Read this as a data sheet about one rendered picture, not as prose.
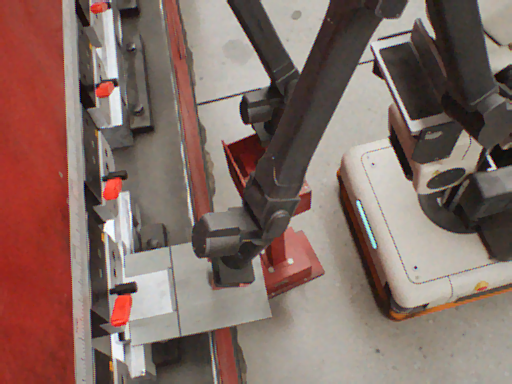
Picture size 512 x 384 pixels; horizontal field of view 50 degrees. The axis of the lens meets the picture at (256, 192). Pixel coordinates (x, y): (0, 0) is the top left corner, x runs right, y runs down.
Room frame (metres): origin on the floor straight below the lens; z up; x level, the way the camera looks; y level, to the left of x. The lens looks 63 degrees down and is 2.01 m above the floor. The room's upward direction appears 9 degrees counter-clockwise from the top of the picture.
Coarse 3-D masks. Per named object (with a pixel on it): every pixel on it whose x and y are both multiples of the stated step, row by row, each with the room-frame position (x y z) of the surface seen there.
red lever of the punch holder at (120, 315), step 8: (112, 288) 0.27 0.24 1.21; (120, 288) 0.27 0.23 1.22; (128, 288) 0.27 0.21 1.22; (136, 288) 0.27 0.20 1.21; (120, 296) 0.25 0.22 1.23; (128, 296) 0.25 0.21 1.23; (120, 304) 0.24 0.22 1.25; (128, 304) 0.23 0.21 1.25; (112, 312) 0.22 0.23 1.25; (120, 312) 0.22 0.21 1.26; (128, 312) 0.22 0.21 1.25; (112, 320) 0.21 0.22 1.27; (120, 320) 0.21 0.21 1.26
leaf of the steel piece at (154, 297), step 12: (144, 276) 0.36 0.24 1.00; (156, 276) 0.36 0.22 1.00; (168, 276) 0.35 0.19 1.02; (144, 288) 0.34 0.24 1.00; (156, 288) 0.33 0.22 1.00; (168, 288) 0.33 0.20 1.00; (132, 300) 0.32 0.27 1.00; (144, 300) 0.31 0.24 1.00; (156, 300) 0.31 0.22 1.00; (168, 300) 0.31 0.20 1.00; (132, 312) 0.29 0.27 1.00; (144, 312) 0.29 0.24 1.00; (156, 312) 0.29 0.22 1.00; (168, 312) 0.28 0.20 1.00
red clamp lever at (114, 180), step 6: (108, 174) 0.47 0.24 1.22; (114, 174) 0.47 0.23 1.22; (120, 174) 0.47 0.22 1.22; (126, 174) 0.47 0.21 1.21; (102, 180) 0.47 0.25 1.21; (108, 180) 0.45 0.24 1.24; (114, 180) 0.44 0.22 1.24; (120, 180) 0.45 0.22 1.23; (108, 186) 0.43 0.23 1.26; (114, 186) 0.42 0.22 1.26; (120, 186) 0.43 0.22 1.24; (108, 192) 0.41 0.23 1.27; (114, 192) 0.41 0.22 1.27; (108, 198) 0.40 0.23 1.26; (114, 198) 0.40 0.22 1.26
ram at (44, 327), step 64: (0, 0) 0.53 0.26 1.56; (0, 64) 0.43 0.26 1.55; (64, 64) 0.60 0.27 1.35; (0, 128) 0.35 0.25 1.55; (64, 128) 0.47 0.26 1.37; (0, 192) 0.28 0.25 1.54; (64, 192) 0.36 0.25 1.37; (0, 256) 0.21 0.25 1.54; (64, 256) 0.27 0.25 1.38; (0, 320) 0.15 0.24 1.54; (64, 320) 0.18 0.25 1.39
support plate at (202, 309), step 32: (128, 256) 0.41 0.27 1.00; (160, 256) 0.40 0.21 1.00; (192, 256) 0.39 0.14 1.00; (192, 288) 0.32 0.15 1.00; (224, 288) 0.31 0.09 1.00; (256, 288) 0.30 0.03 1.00; (160, 320) 0.27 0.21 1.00; (192, 320) 0.26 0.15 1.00; (224, 320) 0.25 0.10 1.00; (256, 320) 0.24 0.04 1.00
